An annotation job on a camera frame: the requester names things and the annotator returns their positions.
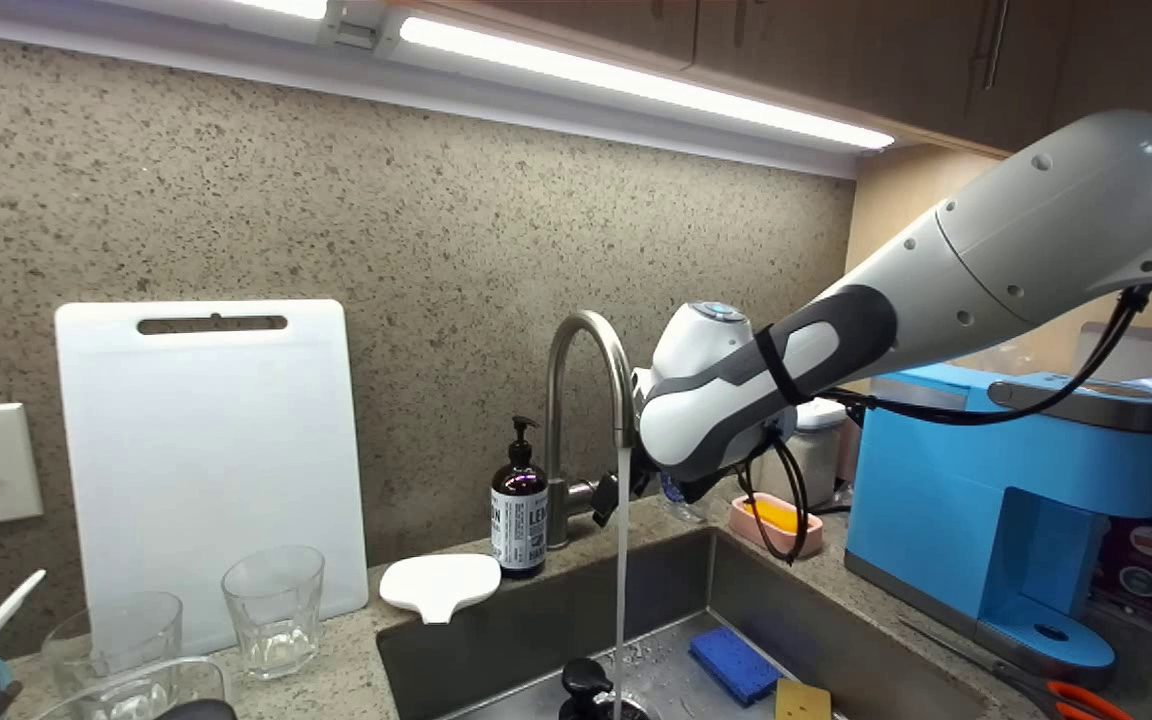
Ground water stream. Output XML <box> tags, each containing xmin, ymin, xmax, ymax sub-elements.
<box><xmin>612</xmin><ymin>445</ymin><xmax>638</xmax><ymax>658</ymax></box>

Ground white soap dish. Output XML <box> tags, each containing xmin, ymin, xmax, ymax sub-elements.
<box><xmin>378</xmin><ymin>550</ymin><xmax>506</xmax><ymax>626</ymax></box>

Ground steel sink basin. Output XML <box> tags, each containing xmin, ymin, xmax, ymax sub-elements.
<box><xmin>372</xmin><ymin>522</ymin><xmax>1048</xmax><ymax>720</ymax></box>

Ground short under-cabinet light bar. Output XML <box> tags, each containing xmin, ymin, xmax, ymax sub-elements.
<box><xmin>220</xmin><ymin>0</ymin><xmax>337</xmax><ymax>22</ymax></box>

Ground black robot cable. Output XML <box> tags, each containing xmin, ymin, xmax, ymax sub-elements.
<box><xmin>732</xmin><ymin>280</ymin><xmax>1152</xmax><ymax>568</ymax></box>

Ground stainless steel faucet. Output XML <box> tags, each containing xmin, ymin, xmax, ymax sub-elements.
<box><xmin>542</xmin><ymin>306</ymin><xmax>641</xmax><ymax>550</ymax></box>

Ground wooden wall cabinets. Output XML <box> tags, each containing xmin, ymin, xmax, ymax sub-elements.
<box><xmin>468</xmin><ymin>0</ymin><xmax>1152</xmax><ymax>152</ymax></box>

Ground yellow sponge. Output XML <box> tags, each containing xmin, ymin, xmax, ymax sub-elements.
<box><xmin>772</xmin><ymin>675</ymin><xmax>838</xmax><ymax>720</ymax></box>

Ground dark coffee pod box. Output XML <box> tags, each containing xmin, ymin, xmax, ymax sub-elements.
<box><xmin>1089</xmin><ymin>505</ymin><xmax>1152</xmax><ymax>630</ymax></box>

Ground clear canister with white lid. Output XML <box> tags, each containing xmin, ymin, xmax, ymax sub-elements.
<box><xmin>787</xmin><ymin>397</ymin><xmax>857</xmax><ymax>510</ymax></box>

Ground blue coffee machine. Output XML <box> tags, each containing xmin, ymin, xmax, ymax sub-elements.
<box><xmin>845</xmin><ymin>365</ymin><xmax>1152</xmax><ymax>675</ymax></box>

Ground white plastic cutting board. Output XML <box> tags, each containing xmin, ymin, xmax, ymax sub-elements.
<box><xmin>53</xmin><ymin>295</ymin><xmax>372</xmax><ymax>656</ymax></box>

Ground black sink faucet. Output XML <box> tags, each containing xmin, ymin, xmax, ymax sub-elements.
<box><xmin>556</xmin><ymin>656</ymin><xmax>652</xmax><ymax>720</ymax></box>

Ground orange handled scissors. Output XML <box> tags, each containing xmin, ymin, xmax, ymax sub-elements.
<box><xmin>901</xmin><ymin>614</ymin><xmax>1133</xmax><ymax>720</ymax></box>

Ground pink tray with yellow sponge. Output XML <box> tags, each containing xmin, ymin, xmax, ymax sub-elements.
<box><xmin>725</xmin><ymin>486</ymin><xmax>828</xmax><ymax>565</ymax></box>

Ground blue sponge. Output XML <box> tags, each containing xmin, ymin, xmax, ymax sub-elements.
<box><xmin>686</xmin><ymin>626</ymin><xmax>784</xmax><ymax>706</ymax></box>

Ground amber hand soap pump bottle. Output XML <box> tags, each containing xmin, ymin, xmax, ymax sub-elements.
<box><xmin>488</xmin><ymin>413</ymin><xmax>554</xmax><ymax>585</ymax></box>

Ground long under-cabinet light bar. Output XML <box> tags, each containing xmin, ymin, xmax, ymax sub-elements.
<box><xmin>392</xmin><ymin>12</ymin><xmax>895</xmax><ymax>155</ymax></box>

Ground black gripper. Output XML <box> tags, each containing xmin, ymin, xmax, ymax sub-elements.
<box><xmin>587</xmin><ymin>451</ymin><xmax>675</xmax><ymax>532</ymax></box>

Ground clear glass tumbler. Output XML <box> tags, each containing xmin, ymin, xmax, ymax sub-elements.
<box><xmin>86</xmin><ymin>587</ymin><xmax>189</xmax><ymax>684</ymax></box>
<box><xmin>215</xmin><ymin>544</ymin><xmax>327</xmax><ymax>687</ymax></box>

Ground clear glass bowl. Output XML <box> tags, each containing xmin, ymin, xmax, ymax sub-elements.
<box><xmin>33</xmin><ymin>653</ymin><xmax>241</xmax><ymax>720</ymax></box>

